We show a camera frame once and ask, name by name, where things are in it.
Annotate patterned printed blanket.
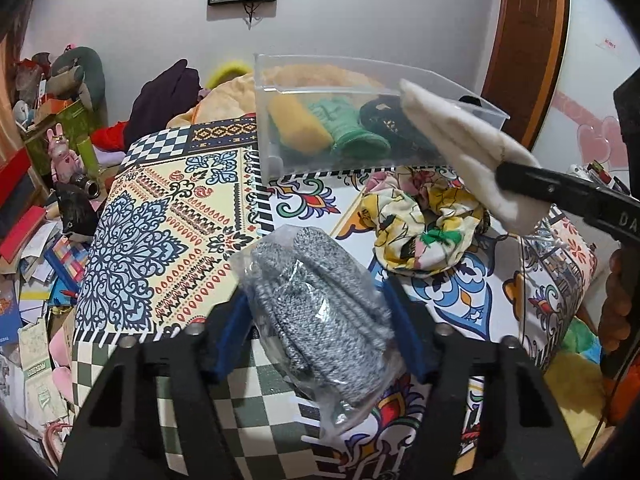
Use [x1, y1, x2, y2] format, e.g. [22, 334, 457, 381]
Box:
[70, 115, 599, 480]

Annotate person's right hand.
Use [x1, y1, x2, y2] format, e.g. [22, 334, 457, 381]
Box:
[597, 249, 633, 356]

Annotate white cloth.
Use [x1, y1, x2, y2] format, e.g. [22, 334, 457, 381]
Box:
[398, 78, 552, 237]

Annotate bagged grey knit socks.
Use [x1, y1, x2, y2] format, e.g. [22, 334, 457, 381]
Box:
[230, 224, 407, 442]

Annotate pink heart wall sticker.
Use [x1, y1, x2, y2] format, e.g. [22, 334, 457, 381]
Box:
[576, 114, 627, 162]

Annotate yellow rolled cloth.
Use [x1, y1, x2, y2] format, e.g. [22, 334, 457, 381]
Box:
[267, 93, 334, 154]

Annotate brown wooden door frame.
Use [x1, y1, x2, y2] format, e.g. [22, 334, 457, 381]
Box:
[479, 0, 572, 150]

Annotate green cylinder tube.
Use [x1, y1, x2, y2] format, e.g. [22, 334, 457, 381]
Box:
[75, 137, 102, 177]

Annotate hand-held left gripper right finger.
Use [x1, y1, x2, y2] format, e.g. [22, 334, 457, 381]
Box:
[384, 276, 586, 480]

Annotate floral yellow cloth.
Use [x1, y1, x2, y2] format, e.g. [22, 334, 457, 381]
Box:
[357, 166, 494, 279]

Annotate clear plastic storage box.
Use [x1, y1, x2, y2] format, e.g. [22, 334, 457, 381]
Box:
[252, 52, 511, 182]

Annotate dark purple garment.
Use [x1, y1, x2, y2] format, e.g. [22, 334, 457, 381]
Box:
[122, 58, 202, 139]

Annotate yellow-green plush cushion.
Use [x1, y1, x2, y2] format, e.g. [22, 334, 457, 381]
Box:
[544, 316, 610, 427]

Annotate pink rabbit figure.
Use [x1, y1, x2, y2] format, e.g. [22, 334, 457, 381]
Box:
[47, 122, 84, 182]

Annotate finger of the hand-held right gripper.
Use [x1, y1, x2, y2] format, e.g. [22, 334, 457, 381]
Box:
[496, 161, 609, 226]

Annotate green cardboard box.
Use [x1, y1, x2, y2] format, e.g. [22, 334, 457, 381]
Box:
[22, 99, 94, 177]

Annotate yellow plush blanket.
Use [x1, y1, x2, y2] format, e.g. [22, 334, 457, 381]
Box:
[166, 64, 387, 129]

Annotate green rolled cloth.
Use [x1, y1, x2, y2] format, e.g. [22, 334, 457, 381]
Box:
[307, 98, 392, 162]

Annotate black rolled cloth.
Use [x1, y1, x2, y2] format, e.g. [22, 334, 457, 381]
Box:
[358, 95, 451, 154]

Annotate red box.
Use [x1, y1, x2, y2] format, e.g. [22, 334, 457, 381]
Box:
[0, 147, 32, 212]

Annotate red cloth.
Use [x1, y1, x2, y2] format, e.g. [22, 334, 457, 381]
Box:
[92, 122, 129, 154]

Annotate yellow-green fuzzy headband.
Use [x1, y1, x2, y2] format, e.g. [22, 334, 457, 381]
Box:
[205, 59, 252, 89]

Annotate pile of books and papers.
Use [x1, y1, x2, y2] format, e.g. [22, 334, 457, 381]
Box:
[0, 200, 92, 428]

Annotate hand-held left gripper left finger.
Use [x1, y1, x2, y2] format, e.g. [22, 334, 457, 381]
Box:
[59, 291, 261, 480]

